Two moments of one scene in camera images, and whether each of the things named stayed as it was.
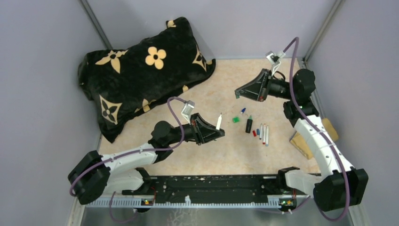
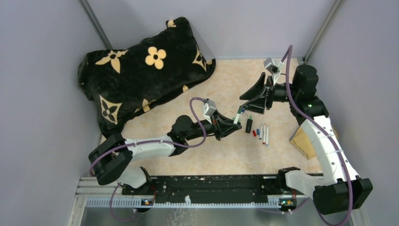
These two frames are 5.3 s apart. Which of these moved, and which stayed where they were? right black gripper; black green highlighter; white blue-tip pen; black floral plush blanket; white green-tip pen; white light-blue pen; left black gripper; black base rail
Moved: white green-tip pen; right black gripper; left black gripper
Stayed: black base rail; white light-blue pen; black green highlighter; white blue-tip pen; black floral plush blanket
